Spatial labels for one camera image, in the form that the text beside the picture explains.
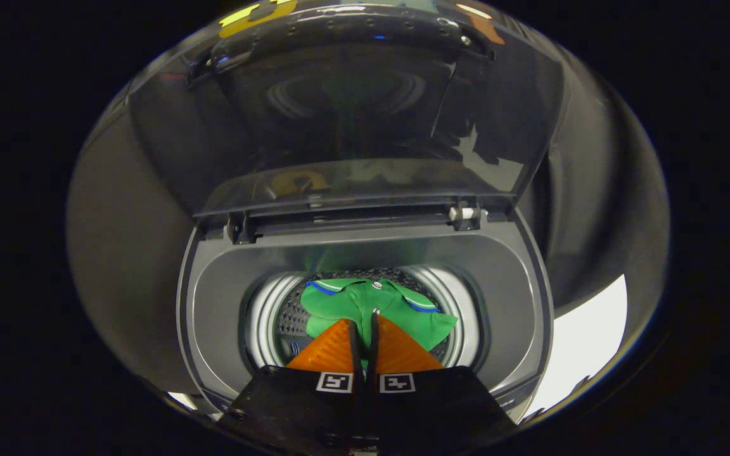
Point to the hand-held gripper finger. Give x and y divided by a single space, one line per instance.
372 380
357 380

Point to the green polo shirt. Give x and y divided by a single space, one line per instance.
365 304

